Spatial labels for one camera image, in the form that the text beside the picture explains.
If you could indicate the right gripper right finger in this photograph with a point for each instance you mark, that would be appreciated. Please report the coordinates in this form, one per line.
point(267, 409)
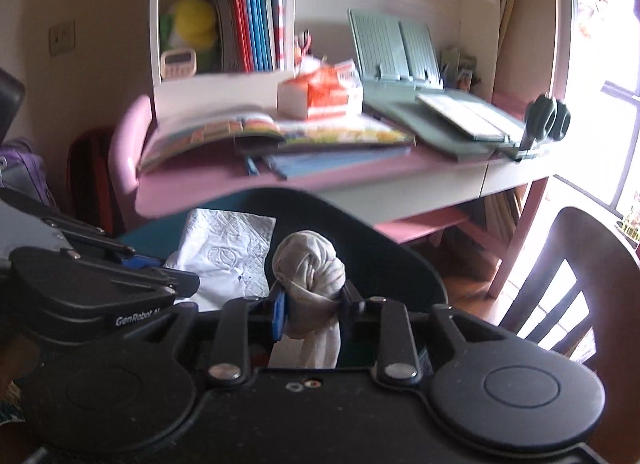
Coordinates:
point(378, 330)

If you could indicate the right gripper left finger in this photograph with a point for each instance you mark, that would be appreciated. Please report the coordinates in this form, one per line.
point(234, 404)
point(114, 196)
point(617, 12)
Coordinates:
point(229, 359)

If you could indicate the knotted white cloth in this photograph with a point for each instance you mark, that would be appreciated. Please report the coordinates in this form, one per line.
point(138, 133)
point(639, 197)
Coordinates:
point(312, 276)

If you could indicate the white embossed napkin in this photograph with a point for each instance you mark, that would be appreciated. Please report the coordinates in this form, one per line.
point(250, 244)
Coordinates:
point(228, 252)

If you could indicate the red black backpack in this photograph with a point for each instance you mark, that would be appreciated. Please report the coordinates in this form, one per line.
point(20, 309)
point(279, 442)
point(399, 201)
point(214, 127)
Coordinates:
point(89, 185)

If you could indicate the purple grey backpack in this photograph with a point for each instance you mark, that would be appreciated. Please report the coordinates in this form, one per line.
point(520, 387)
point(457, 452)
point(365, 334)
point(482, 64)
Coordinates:
point(24, 171)

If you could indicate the blue folder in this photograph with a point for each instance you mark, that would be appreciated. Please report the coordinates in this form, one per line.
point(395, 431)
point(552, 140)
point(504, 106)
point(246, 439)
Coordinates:
point(295, 165)

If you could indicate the pink study desk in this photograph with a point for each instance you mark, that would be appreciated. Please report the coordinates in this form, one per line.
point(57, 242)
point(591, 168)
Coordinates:
point(404, 193)

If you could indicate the colourful open picture book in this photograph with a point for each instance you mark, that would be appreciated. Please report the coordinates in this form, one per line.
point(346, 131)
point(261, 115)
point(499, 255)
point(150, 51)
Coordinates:
point(254, 133)

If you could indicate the dark wooden chair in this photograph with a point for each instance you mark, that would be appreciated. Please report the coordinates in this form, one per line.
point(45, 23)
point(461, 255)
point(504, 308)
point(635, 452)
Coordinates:
point(606, 273)

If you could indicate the white digital timer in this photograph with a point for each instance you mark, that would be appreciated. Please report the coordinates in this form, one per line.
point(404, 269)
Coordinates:
point(178, 64)

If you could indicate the orange white tissue pack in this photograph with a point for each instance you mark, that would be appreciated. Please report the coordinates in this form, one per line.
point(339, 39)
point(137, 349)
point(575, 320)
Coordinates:
point(329, 91)

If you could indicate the black desk clamp knob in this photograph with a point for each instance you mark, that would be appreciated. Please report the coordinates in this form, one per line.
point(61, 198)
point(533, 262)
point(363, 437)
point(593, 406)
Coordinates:
point(547, 120)

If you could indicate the yellow plush toy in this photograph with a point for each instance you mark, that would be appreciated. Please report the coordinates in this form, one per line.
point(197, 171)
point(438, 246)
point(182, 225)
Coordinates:
point(191, 24)

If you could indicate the green book stand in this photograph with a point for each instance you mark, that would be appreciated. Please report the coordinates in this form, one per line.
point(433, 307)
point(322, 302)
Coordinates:
point(401, 81)

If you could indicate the row of books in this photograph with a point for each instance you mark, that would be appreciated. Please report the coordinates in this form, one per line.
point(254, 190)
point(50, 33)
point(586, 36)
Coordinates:
point(252, 35)

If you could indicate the wall switch plate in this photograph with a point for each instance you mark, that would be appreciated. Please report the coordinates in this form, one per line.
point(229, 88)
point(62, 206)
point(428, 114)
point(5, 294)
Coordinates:
point(62, 38)

